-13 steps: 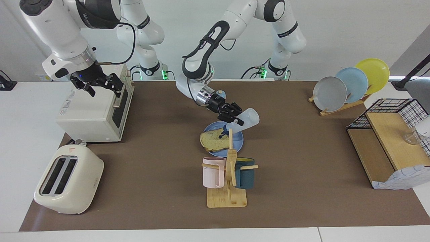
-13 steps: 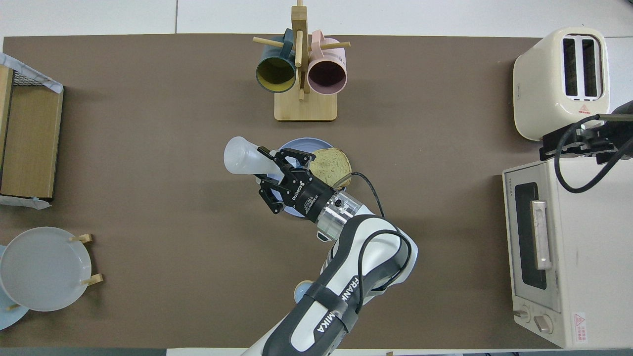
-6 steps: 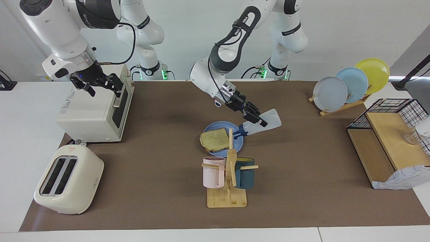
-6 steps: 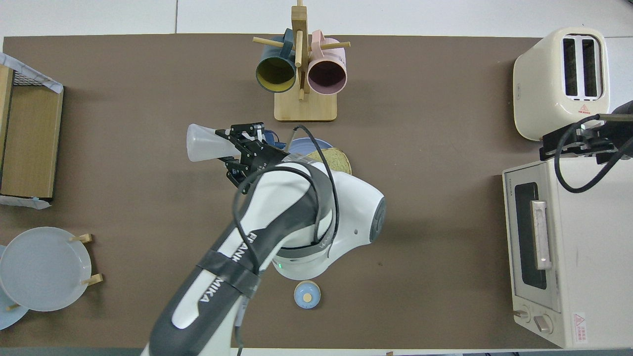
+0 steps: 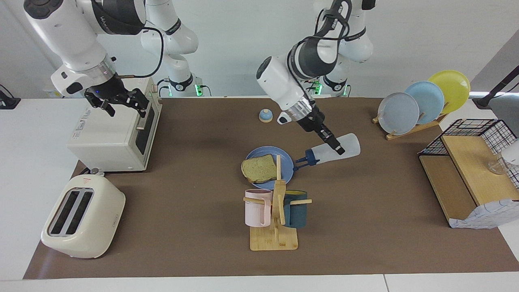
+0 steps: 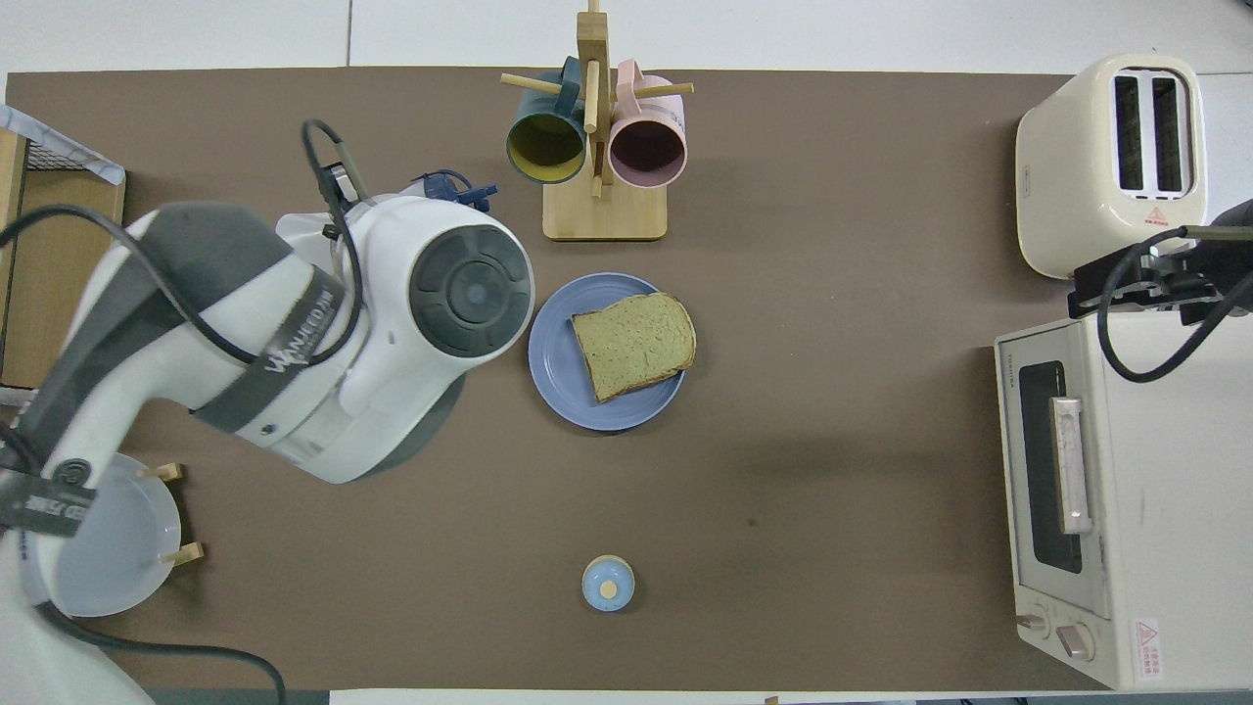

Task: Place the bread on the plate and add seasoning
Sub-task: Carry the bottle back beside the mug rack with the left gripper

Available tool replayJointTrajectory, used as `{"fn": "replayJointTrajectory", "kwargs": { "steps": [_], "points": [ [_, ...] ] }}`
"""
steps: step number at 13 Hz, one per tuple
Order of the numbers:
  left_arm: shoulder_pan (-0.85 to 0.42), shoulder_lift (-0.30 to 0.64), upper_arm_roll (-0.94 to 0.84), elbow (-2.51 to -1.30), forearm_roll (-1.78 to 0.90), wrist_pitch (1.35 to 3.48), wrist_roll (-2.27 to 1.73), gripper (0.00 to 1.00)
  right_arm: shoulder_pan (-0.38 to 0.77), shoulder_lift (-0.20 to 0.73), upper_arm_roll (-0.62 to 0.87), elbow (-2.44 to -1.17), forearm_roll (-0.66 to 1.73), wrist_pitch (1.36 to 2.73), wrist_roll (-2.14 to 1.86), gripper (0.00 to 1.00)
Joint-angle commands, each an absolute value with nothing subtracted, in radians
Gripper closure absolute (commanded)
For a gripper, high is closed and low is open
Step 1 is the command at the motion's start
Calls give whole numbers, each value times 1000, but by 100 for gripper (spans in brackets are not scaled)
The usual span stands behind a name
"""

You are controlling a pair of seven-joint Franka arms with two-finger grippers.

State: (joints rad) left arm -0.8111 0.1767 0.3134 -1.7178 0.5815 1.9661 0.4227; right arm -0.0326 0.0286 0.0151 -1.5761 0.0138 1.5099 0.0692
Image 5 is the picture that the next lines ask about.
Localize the grey plate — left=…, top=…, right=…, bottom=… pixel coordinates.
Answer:
left=378, top=92, right=420, bottom=135

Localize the wooden shelf unit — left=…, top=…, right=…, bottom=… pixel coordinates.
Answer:
left=419, top=135, right=519, bottom=228

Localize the teal mug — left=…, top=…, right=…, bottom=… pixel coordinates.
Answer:
left=283, top=190, right=309, bottom=228

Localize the black right base cable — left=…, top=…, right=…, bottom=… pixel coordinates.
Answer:
left=156, top=77, right=212, bottom=98

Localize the white rounded object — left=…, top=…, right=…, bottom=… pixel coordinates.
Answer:
left=501, top=139, right=519, bottom=166

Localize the translucent seasoning bottle blue cap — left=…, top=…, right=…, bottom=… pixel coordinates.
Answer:
left=295, top=133, right=361, bottom=170

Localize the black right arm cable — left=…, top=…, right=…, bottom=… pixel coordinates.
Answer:
left=116, top=26, right=165, bottom=78

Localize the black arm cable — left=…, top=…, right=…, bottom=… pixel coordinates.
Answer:
left=116, top=26, right=165, bottom=78
left=287, top=0, right=354, bottom=82

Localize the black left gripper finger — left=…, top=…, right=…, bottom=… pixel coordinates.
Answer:
left=322, top=128, right=346, bottom=156

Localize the wooden box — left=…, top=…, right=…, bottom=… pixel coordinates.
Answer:
left=449, top=199, right=519, bottom=230

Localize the wooden mug tree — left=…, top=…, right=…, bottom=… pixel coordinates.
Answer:
left=243, top=155, right=313, bottom=251

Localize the cream two-slot toaster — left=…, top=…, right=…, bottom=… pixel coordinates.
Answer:
left=41, top=175, right=126, bottom=259

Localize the black base cable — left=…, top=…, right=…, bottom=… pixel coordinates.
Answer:
left=304, top=79, right=325, bottom=96
left=156, top=77, right=212, bottom=98

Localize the black clamp mount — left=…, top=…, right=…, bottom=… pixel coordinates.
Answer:
left=0, top=84, right=21, bottom=110

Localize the toasted bread slice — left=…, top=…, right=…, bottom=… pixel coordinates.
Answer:
left=241, top=154, right=278, bottom=184

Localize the light blue plate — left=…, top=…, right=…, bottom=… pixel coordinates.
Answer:
left=405, top=81, right=445, bottom=125

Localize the brown table mat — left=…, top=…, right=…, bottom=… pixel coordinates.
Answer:
left=23, top=97, right=519, bottom=279

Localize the black left base cable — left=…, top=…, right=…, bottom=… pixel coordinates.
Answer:
left=304, top=79, right=325, bottom=96

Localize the blue round plate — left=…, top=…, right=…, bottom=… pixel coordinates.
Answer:
left=244, top=146, right=295, bottom=190

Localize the wooden plate rack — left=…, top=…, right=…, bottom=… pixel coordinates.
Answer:
left=372, top=113, right=448, bottom=141

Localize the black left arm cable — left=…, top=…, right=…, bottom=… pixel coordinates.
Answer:
left=287, top=0, right=354, bottom=82

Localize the white toaster oven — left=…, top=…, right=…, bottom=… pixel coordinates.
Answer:
left=67, top=75, right=163, bottom=172

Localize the black wire basket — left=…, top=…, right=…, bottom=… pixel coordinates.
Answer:
left=420, top=119, right=519, bottom=191

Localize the clear glass cup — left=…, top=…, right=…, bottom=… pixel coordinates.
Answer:
left=486, top=155, right=508, bottom=176

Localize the pink mug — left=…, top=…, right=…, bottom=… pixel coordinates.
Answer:
left=244, top=189, right=273, bottom=228

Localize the yellow plate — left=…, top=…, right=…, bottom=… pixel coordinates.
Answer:
left=428, top=70, right=471, bottom=115

